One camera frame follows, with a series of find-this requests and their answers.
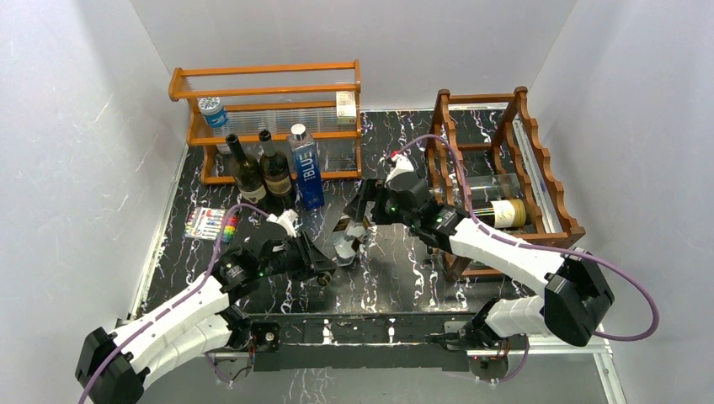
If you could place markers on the pack of coloured markers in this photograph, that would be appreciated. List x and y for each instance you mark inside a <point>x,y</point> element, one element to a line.
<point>204,224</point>

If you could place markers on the small white box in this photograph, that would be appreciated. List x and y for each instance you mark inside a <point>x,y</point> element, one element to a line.
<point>346,108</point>

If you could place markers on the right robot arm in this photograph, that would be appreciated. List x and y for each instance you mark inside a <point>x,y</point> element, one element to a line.
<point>571,295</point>

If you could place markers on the gold foil wine bottle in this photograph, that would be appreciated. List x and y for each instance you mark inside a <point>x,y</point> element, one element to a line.
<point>502,214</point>

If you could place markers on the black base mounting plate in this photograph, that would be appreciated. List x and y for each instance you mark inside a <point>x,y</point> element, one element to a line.
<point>372,341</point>

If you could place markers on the blue clear glass bottle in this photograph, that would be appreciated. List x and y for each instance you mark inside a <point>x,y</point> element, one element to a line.
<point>308,174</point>

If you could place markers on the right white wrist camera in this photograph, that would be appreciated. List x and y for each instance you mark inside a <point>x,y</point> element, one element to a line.
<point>399,163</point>

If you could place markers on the clear square liquor bottle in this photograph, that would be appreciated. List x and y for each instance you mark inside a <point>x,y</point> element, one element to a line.
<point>344,244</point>

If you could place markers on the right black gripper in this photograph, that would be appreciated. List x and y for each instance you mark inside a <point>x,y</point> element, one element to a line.
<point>369,191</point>

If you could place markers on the green wine bottle silver cap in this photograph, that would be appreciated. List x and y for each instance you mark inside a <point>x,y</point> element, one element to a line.
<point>276,172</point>

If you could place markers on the brown wooden wine rack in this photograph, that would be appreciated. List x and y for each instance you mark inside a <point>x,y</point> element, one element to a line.
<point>521,164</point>

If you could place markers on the orange wooden shelf rack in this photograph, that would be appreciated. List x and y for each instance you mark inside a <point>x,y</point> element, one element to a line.
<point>273,97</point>

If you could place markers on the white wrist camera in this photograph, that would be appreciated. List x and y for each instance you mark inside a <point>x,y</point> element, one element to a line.
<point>287,220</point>
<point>399,163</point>

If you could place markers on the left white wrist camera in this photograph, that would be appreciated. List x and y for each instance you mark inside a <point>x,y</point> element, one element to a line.
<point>287,220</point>

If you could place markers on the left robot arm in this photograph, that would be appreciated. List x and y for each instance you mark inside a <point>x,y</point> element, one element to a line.
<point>118,366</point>

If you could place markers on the green wine bottle black neck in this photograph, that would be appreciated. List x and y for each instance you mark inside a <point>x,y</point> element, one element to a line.
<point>246,173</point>

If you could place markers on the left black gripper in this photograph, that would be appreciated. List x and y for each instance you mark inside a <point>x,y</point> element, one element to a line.
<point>312,263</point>

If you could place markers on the blue lidded jar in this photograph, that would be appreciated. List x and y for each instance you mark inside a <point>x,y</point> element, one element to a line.
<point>214,112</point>

